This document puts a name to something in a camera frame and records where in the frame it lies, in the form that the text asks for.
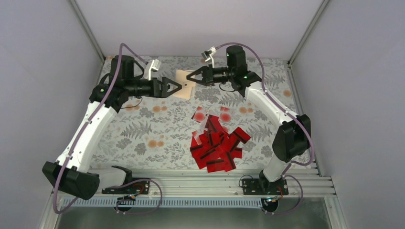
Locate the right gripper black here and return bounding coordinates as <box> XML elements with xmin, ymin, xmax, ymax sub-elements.
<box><xmin>186</xmin><ymin>64</ymin><xmax>234</xmax><ymax>86</ymax></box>

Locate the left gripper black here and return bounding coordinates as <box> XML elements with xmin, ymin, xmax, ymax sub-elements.
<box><xmin>125</xmin><ymin>77</ymin><xmax>181</xmax><ymax>98</ymax></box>

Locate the beige card holder wallet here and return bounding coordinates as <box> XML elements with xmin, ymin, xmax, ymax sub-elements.
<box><xmin>172</xmin><ymin>69</ymin><xmax>196</xmax><ymax>100</ymax></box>

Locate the red card pile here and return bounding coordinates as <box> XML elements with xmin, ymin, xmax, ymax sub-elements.
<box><xmin>229</xmin><ymin>127</ymin><xmax>251</xmax><ymax>144</ymax></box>
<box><xmin>204</xmin><ymin>114</ymin><xmax>222</xmax><ymax>132</ymax></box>
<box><xmin>190</xmin><ymin>138</ymin><xmax>212</xmax><ymax>159</ymax></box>
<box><xmin>207</xmin><ymin>131</ymin><xmax>229</xmax><ymax>152</ymax></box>
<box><xmin>206</xmin><ymin>159</ymin><xmax>226</xmax><ymax>173</ymax></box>

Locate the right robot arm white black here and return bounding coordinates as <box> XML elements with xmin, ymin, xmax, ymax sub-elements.
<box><xmin>186</xmin><ymin>42</ymin><xmax>314</xmax><ymax>194</ymax></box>

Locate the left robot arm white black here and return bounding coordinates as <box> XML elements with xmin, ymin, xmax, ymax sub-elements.
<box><xmin>42</xmin><ymin>55</ymin><xmax>182</xmax><ymax>200</ymax></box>

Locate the clear card red dot left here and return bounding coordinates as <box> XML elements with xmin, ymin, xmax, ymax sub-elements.
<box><xmin>191</xmin><ymin>106</ymin><xmax>208</xmax><ymax>123</ymax></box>

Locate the clear card red dot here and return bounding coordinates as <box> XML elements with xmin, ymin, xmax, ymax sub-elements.
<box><xmin>191</xmin><ymin>106</ymin><xmax>208</xmax><ymax>123</ymax></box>
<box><xmin>219</xmin><ymin>106</ymin><xmax>232</xmax><ymax>123</ymax></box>

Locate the clear card red dot right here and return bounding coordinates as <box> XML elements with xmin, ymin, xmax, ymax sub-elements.
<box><xmin>219</xmin><ymin>106</ymin><xmax>232</xmax><ymax>123</ymax></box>

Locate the red card bottom pile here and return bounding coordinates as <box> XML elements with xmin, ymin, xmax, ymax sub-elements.
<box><xmin>206</xmin><ymin>159</ymin><xmax>226</xmax><ymax>173</ymax></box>

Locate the red card lower right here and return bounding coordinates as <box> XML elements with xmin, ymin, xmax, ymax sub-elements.
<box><xmin>221</xmin><ymin>152</ymin><xmax>236</xmax><ymax>172</ymax></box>

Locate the floral patterned table mat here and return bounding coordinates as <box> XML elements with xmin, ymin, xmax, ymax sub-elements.
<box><xmin>73</xmin><ymin>56</ymin><xmax>312</xmax><ymax>170</ymax></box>

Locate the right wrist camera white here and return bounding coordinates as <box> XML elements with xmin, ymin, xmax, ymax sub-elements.
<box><xmin>202</xmin><ymin>46</ymin><xmax>216</xmax><ymax>68</ymax></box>

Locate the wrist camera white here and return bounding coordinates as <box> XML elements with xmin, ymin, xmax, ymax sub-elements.
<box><xmin>143</xmin><ymin>59</ymin><xmax>161</xmax><ymax>81</ymax></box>
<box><xmin>202</xmin><ymin>46</ymin><xmax>216</xmax><ymax>68</ymax></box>

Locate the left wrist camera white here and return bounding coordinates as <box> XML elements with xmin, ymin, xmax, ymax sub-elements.
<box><xmin>143</xmin><ymin>59</ymin><xmax>161</xmax><ymax>81</ymax></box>

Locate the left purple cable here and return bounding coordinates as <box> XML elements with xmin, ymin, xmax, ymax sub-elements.
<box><xmin>52</xmin><ymin>42</ymin><xmax>162</xmax><ymax>216</ymax></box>

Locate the purple cable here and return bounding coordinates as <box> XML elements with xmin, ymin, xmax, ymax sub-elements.
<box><xmin>213</xmin><ymin>42</ymin><xmax>316</xmax><ymax>216</ymax></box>
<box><xmin>52</xmin><ymin>42</ymin><xmax>162</xmax><ymax>216</ymax></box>

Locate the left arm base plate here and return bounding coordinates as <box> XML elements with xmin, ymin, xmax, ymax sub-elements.
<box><xmin>101</xmin><ymin>177</ymin><xmax>150</xmax><ymax>195</ymax></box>

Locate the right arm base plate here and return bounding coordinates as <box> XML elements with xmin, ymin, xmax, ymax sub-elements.
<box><xmin>241</xmin><ymin>178</ymin><xmax>289</xmax><ymax>196</ymax></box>

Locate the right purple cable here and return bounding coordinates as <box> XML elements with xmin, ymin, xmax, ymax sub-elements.
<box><xmin>213</xmin><ymin>42</ymin><xmax>316</xmax><ymax>216</ymax></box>

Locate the aluminium rail frame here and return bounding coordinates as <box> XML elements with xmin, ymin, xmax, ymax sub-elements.
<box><xmin>52</xmin><ymin>167</ymin><xmax>337</xmax><ymax>198</ymax></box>

